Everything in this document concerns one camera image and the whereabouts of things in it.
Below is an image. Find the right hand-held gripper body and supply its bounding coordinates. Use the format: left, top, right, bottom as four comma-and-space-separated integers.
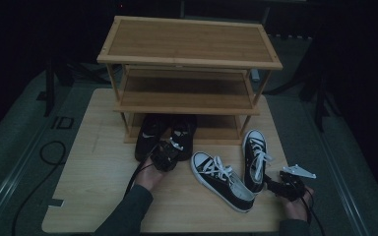
273, 164, 317, 203

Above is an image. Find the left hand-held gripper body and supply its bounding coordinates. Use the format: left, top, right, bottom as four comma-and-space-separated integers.
150, 137, 185, 173

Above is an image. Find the black white canvas sneaker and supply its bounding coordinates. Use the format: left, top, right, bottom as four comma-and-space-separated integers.
190, 150, 256, 214
241, 129, 274, 195

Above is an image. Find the black slip-on shoe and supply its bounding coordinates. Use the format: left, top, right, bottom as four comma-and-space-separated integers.
134, 113, 171, 162
169, 114, 198, 162

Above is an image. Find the wooden shoe rack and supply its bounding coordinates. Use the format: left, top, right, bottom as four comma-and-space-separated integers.
96, 15, 284, 146

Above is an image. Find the person's right hand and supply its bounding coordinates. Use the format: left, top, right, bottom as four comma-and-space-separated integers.
279, 186, 315, 222

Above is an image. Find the person's left hand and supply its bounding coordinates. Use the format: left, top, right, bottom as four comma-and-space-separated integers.
134, 156, 169, 192

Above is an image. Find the black metal stand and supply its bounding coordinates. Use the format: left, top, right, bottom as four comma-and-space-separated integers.
35, 57, 112, 118
263, 32, 343, 133

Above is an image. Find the left hand-held gripper cable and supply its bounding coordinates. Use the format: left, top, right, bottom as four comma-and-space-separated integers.
123, 144, 161, 199

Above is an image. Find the black floor cable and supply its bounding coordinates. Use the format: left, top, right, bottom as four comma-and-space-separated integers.
11, 141, 68, 236

